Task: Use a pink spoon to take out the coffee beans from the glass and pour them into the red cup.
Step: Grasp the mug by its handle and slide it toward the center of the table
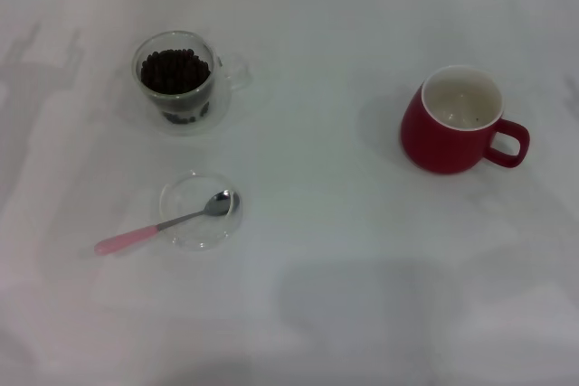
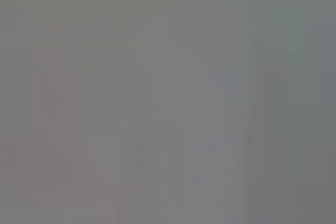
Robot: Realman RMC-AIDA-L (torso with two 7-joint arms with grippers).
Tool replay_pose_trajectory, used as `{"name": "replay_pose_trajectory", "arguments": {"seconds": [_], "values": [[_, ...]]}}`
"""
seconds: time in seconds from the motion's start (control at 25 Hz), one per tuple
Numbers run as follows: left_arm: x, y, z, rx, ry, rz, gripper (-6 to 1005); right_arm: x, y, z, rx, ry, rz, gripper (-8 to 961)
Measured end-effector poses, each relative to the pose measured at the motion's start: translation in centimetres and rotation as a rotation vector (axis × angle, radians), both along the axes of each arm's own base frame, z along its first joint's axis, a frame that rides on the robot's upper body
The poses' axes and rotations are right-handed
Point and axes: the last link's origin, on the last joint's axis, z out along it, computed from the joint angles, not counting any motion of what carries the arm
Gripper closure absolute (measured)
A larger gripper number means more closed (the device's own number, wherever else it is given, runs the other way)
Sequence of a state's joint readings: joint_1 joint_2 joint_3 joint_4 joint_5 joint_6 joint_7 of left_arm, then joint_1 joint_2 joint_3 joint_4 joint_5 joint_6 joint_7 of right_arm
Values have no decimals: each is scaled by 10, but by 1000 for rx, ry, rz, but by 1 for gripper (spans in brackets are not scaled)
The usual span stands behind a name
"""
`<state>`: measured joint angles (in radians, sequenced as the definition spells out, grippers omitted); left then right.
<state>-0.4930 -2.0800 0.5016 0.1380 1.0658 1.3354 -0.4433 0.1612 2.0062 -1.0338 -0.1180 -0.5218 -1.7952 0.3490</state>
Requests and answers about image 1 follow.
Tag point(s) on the red ceramic mug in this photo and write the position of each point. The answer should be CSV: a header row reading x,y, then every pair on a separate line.
x,y
429,146

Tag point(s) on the small clear glass dish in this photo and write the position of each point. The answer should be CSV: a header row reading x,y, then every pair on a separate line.
x,y
190,234

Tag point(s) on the dark coffee beans pile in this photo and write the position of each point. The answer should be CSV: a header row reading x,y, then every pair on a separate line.
x,y
174,72

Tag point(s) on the clear double-wall glass cup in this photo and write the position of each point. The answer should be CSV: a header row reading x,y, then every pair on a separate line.
x,y
217,49

